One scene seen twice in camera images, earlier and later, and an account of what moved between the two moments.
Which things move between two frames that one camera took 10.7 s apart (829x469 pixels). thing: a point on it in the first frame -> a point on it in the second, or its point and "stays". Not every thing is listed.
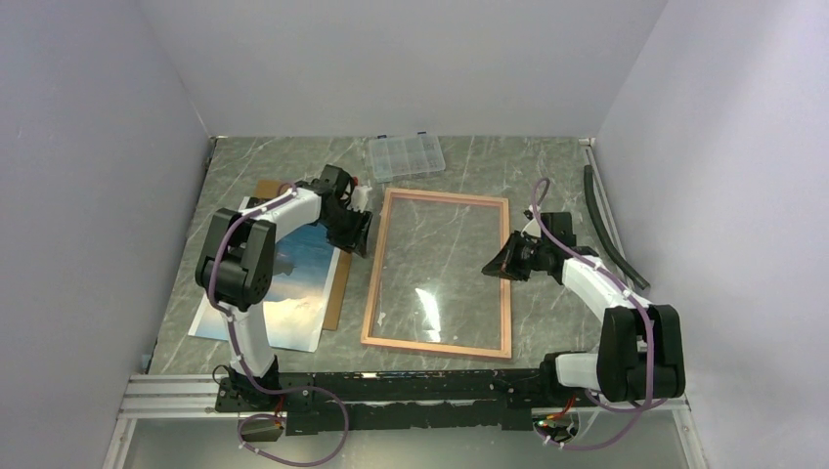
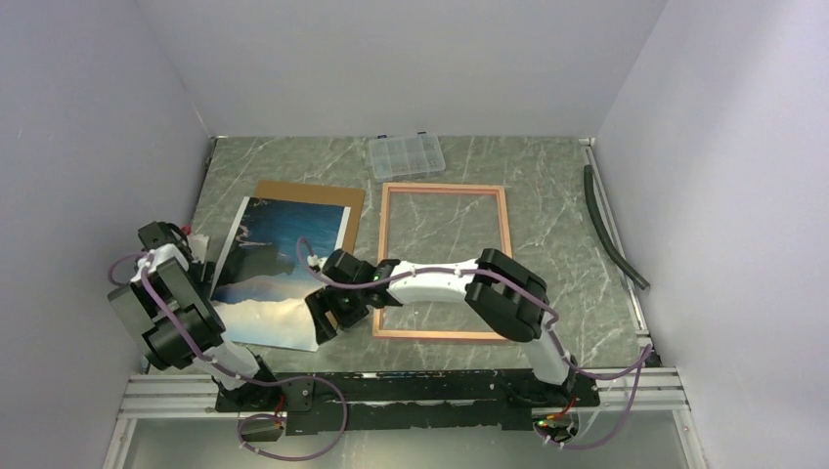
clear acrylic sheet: [431, 285] stays
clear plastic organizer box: [406, 154] stays
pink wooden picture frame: [481, 199] -> [504, 240]
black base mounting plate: [320, 403] stays
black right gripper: [504, 265] -> [321, 302]
